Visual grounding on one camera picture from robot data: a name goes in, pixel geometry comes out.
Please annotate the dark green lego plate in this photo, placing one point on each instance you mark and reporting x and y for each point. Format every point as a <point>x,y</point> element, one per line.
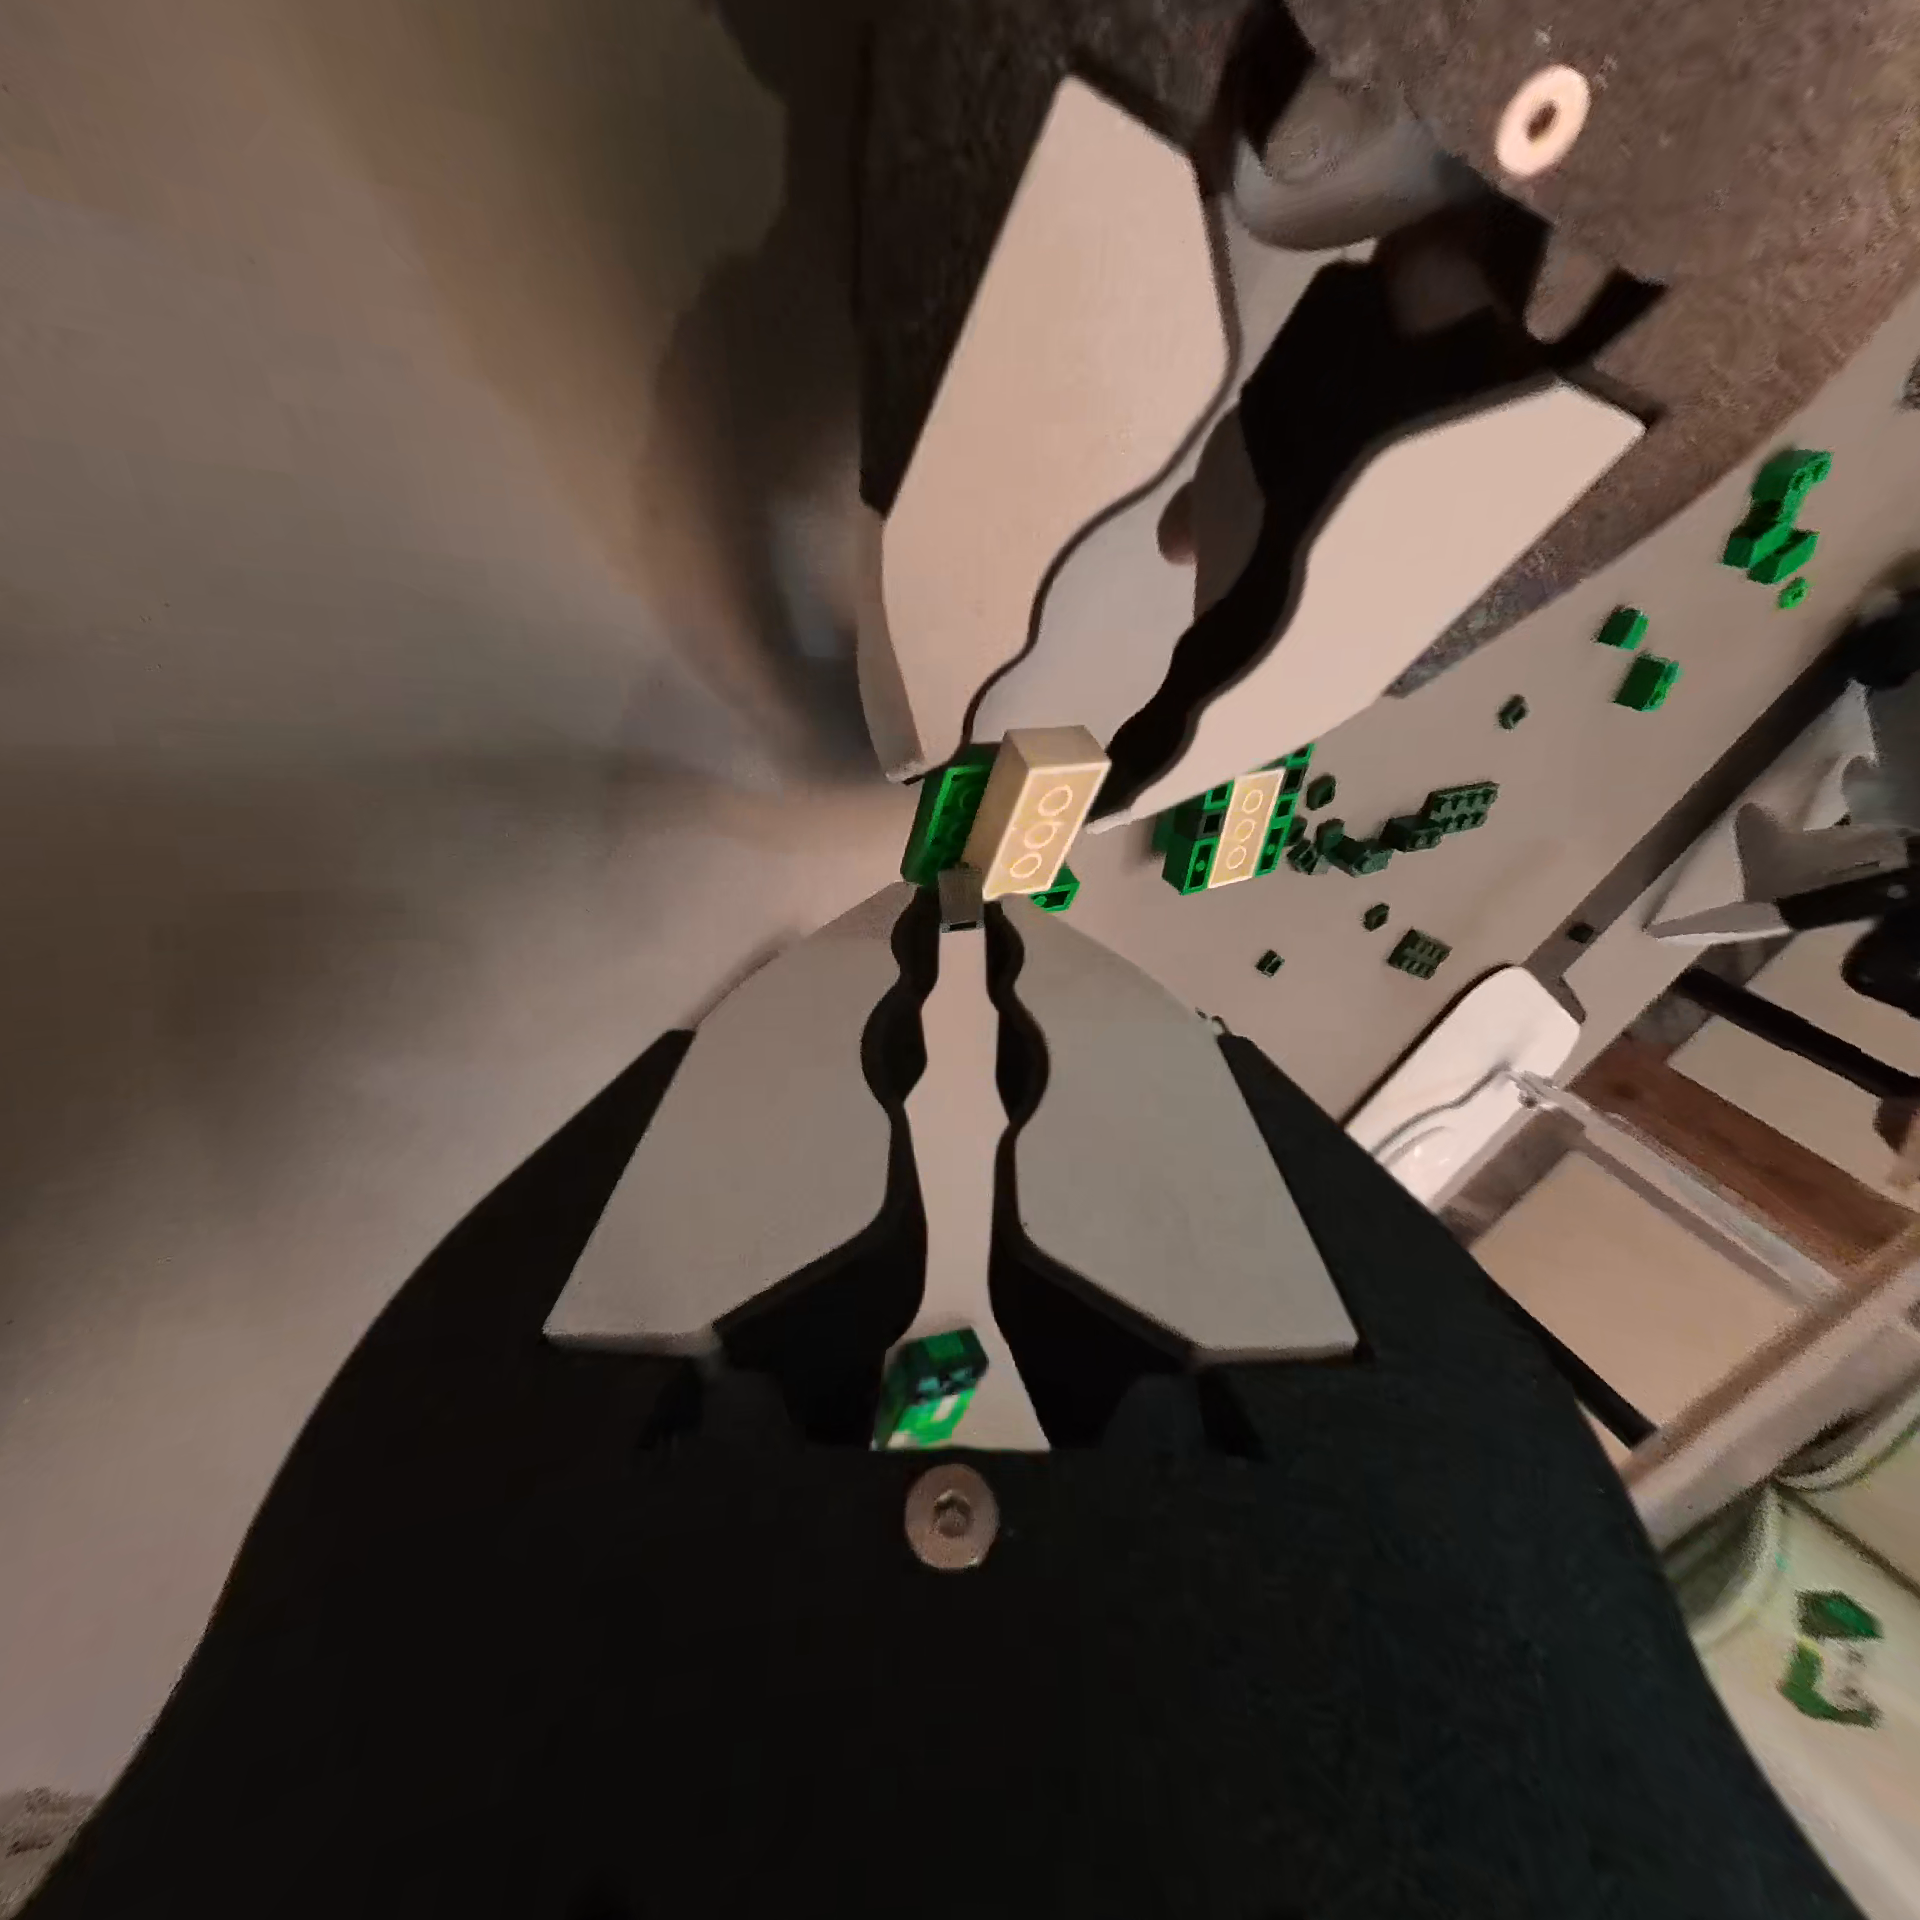
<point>1419,954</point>

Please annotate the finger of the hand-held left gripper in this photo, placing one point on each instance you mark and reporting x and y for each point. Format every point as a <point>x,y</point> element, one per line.
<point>1426,539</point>
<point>1051,376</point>

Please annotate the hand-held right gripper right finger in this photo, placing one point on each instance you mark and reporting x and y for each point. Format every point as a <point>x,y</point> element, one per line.
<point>1170,1185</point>

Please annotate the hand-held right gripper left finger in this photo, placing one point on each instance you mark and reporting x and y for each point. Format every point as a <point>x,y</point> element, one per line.
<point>736,1185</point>

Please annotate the small dark grey lego brick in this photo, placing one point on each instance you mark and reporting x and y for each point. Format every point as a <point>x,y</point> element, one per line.
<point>960,901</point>

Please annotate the person's left hand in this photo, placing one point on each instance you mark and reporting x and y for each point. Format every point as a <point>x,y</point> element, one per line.
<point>1213,502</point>

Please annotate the open lego instruction booklet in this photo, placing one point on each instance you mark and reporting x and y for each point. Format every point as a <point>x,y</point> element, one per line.
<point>1800,1575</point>

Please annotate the book stand with white base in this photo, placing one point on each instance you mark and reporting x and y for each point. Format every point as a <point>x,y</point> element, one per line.
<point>1485,1050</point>

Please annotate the bright green lego pieces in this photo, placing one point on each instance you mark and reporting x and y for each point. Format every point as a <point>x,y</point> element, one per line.
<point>1771,532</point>

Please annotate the green lego assembly white brick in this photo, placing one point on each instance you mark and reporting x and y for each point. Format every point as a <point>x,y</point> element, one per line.
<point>1238,833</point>

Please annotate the spare hand-held gripper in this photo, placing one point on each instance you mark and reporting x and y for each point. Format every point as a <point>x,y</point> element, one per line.
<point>1786,870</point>

